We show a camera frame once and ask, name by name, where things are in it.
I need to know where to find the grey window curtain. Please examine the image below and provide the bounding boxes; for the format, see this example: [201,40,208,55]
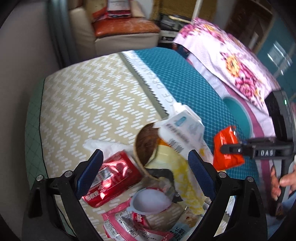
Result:
[46,1,71,69]

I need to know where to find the yellow patterned curtain cloth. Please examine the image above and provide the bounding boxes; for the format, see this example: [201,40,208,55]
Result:
[150,0,217,21]

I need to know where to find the red Hennessy bag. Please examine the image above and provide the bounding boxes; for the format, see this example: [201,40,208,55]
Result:
[106,0,132,19]

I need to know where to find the cream sofa chair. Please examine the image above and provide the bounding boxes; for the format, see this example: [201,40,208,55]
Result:
[67,1,161,61]

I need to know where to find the white medicine box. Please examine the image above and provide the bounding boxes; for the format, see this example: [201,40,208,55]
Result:
[154,110,205,159]

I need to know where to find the white tissue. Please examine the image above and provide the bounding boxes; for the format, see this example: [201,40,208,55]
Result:
[83,139,133,160]

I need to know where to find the floral pink quilt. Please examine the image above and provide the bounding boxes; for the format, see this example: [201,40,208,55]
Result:
[173,18,280,137]

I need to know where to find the patterned bed mattress cover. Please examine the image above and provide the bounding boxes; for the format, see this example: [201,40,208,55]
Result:
[24,47,261,241]

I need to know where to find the pink snack wrapper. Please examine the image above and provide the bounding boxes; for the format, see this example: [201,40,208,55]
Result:
[102,199,173,241]

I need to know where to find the red soda can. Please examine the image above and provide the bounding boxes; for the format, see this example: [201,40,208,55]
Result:
[82,150,143,208]

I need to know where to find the white plastic cup lid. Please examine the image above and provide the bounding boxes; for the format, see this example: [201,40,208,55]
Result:
[127,188,172,215]

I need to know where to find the brown paper bowl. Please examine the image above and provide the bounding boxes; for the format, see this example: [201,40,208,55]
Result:
[133,123,159,181]

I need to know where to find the person's right hand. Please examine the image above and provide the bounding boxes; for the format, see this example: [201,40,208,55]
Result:
[270,165,296,201]

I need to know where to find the orange Ovaltine snack packet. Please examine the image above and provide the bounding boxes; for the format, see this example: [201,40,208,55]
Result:
[213,126,245,171]

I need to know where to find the orange seat cushion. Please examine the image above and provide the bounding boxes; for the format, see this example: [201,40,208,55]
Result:
[92,18,161,38]

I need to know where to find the teal wardrobe doors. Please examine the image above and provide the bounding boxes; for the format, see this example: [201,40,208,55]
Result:
[257,16,295,101]

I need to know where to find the teal round trash bin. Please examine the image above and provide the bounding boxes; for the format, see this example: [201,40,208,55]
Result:
[223,96,253,138]

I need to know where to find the white vertical pole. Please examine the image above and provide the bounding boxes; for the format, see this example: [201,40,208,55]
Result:
[192,0,203,20]

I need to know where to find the yellow white plastic bag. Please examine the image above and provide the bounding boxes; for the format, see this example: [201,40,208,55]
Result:
[144,138,206,215]

